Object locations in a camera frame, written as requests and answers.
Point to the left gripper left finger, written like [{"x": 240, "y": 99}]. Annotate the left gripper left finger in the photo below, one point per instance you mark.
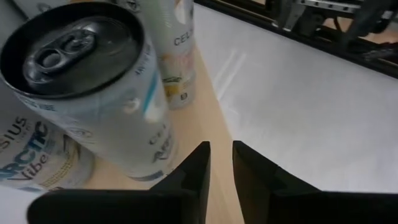
[{"x": 155, "y": 205}]

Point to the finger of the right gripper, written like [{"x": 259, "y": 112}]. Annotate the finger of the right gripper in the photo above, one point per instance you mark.
[
  {"x": 363, "y": 21},
  {"x": 290, "y": 15}
]

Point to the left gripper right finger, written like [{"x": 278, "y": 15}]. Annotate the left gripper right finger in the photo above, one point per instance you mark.
[{"x": 295, "y": 208}]

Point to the wooden shelf black metal frame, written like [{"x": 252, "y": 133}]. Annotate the wooden shelf black metal frame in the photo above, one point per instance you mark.
[{"x": 202, "y": 124}]

